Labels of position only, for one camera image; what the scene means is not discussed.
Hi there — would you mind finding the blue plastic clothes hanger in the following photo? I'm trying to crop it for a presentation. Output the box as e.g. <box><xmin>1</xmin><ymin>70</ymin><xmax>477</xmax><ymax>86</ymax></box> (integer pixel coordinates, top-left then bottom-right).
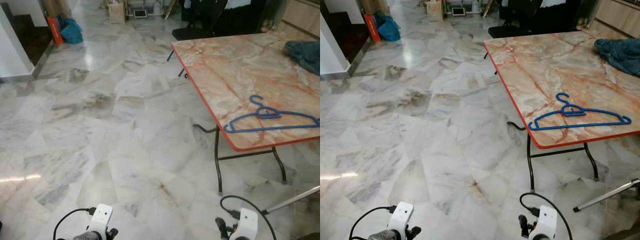
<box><xmin>528</xmin><ymin>93</ymin><xmax>632</xmax><ymax>132</ymax></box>
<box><xmin>223</xmin><ymin>94</ymin><xmax>321</xmax><ymax>134</ymax></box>

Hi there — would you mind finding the silver metal clothes rack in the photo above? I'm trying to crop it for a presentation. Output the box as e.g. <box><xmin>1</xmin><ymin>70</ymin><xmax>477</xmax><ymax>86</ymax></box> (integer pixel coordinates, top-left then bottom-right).
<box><xmin>573</xmin><ymin>179</ymin><xmax>640</xmax><ymax>213</ymax></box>
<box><xmin>260</xmin><ymin>186</ymin><xmax>321</xmax><ymax>216</ymax></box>

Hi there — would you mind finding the blue denim garment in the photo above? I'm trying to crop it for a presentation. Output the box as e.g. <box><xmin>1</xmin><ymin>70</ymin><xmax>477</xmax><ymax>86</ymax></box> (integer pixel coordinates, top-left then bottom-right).
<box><xmin>594</xmin><ymin>38</ymin><xmax>640</xmax><ymax>77</ymax></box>
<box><xmin>284</xmin><ymin>41</ymin><xmax>321</xmax><ymax>76</ymax></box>

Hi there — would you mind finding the black folding chair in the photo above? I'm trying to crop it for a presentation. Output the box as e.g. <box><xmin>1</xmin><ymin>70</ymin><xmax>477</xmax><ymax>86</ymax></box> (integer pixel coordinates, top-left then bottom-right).
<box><xmin>167</xmin><ymin>0</ymin><xmax>231</xmax><ymax>77</ymax></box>
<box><xmin>484</xmin><ymin>0</ymin><xmax>543</xmax><ymax>76</ymax></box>

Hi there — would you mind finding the blue plastic bag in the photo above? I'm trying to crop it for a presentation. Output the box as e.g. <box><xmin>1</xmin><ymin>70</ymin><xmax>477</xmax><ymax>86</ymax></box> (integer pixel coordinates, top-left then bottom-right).
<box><xmin>58</xmin><ymin>16</ymin><xmax>84</xmax><ymax>45</ymax></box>
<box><xmin>376</xmin><ymin>14</ymin><xmax>402</xmax><ymax>42</ymax></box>

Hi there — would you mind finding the orange cardboard box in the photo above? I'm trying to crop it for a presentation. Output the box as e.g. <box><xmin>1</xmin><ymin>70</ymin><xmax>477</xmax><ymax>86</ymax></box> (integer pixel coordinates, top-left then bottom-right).
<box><xmin>47</xmin><ymin>16</ymin><xmax>65</xmax><ymax>46</ymax></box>
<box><xmin>363</xmin><ymin>13</ymin><xmax>382</xmax><ymax>43</ymax></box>

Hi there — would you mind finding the beige paper bag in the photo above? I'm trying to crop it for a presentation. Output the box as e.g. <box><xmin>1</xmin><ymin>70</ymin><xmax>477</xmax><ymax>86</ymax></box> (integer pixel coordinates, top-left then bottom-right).
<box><xmin>107</xmin><ymin>0</ymin><xmax>127</xmax><ymax>25</ymax></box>
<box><xmin>425</xmin><ymin>0</ymin><xmax>444</xmax><ymax>22</ymax></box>

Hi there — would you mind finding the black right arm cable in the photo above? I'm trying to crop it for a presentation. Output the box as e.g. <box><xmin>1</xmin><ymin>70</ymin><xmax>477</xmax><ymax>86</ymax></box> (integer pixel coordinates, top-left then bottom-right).
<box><xmin>220</xmin><ymin>195</ymin><xmax>277</xmax><ymax>240</ymax></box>
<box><xmin>519</xmin><ymin>192</ymin><xmax>574</xmax><ymax>240</ymax></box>

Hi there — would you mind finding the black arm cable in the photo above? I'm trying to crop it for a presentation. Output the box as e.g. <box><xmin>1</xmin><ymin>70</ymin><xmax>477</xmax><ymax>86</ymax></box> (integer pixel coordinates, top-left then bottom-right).
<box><xmin>53</xmin><ymin>207</ymin><xmax>97</xmax><ymax>240</ymax></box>
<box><xmin>220</xmin><ymin>195</ymin><xmax>277</xmax><ymax>240</ymax></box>
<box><xmin>348</xmin><ymin>205</ymin><xmax>397</xmax><ymax>240</ymax></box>
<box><xmin>519</xmin><ymin>192</ymin><xmax>574</xmax><ymax>240</ymax></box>

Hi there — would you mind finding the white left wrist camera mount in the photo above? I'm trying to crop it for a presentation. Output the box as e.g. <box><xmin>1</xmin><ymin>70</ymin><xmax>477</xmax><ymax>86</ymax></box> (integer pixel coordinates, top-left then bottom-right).
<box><xmin>387</xmin><ymin>201</ymin><xmax>415</xmax><ymax>240</ymax></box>
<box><xmin>88</xmin><ymin>203</ymin><xmax>114</xmax><ymax>240</ymax></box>

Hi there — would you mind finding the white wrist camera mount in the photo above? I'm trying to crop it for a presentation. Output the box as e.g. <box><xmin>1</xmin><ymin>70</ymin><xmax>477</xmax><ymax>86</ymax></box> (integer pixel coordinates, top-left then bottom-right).
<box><xmin>531</xmin><ymin>206</ymin><xmax>558</xmax><ymax>240</ymax></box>
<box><xmin>88</xmin><ymin>203</ymin><xmax>114</xmax><ymax>240</ymax></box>
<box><xmin>235</xmin><ymin>208</ymin><xmax>259</xmax><ymax>240</ymax></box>
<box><xmin>387</xmin><ymin>201</ymin><xmax>415</xmax><ymax>240</ymax></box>

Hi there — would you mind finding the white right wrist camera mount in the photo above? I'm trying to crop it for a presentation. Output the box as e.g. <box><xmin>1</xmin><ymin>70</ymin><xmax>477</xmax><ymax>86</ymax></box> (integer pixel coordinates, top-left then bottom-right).
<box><xmin>531</xmin><ymin>206</ymin><xmax>558</xmax><ymax>240</ymax></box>
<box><xmin>235</xmin><ymin>208</ymin><xmax>259</xmax><ymax>240</ymax></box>

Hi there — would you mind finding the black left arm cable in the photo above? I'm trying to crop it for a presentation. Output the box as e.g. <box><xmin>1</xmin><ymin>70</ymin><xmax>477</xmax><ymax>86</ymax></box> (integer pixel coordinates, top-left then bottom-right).
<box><xmin>348</xmin><ymin>205</ymin><xmax>397</xmax><ymax>240</ymax></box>
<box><xmin>53</xmin><ymin>207</ymin><xmax>97</xmax><ymax>240</ymax></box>

